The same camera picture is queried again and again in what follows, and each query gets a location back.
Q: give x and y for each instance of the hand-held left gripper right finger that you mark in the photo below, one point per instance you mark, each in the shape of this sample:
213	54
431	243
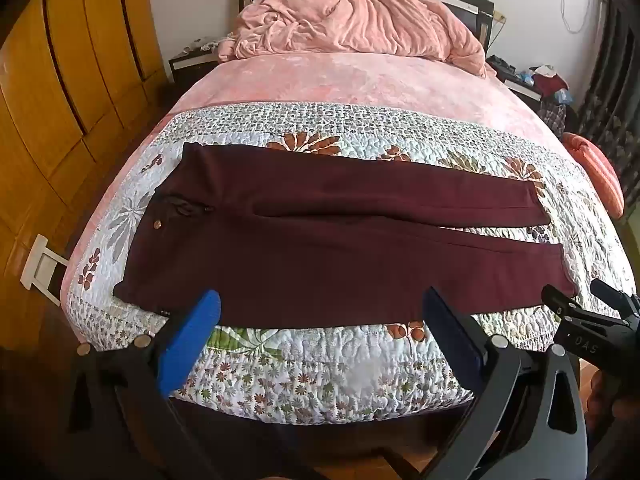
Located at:
452	342

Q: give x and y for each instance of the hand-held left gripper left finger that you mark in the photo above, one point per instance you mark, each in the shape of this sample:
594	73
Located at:
192	340

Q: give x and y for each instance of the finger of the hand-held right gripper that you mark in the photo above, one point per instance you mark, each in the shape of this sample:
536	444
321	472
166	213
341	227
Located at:
615	297
562	305

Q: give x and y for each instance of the maroon pants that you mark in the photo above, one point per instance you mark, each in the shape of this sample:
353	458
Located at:
325	260

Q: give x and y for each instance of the floral quilted bedspread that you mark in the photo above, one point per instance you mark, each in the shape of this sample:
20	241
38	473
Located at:
350	360

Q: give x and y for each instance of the orange striped cushion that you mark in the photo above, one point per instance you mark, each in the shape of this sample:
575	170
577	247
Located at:
597	172

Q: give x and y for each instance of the plaid cloth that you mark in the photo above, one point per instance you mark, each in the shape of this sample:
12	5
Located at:
554	116

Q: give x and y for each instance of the dark patterned curtain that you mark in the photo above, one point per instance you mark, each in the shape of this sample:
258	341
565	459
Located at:
612	85

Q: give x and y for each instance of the dark nightstand with white drawer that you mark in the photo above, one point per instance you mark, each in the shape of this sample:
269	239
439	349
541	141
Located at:
517	87
187	66

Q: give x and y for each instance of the red cloth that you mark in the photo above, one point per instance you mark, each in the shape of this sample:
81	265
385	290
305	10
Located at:
550	81

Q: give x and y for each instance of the blue plastic bag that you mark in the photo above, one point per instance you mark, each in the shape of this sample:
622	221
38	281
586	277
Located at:
526	78

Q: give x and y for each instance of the wooden wardrobe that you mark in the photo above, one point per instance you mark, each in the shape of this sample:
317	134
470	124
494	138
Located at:
50	110

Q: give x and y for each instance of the pink bed sheet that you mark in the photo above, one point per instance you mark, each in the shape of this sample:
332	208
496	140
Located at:
350	80

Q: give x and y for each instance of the crumpled pink blanket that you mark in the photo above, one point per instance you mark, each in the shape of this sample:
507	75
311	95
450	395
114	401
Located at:
350	20

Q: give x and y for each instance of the white plastic frame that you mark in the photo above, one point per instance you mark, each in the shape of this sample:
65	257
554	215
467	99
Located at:
42	265

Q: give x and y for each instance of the wall power outlet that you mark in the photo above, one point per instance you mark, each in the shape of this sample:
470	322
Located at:
499	17

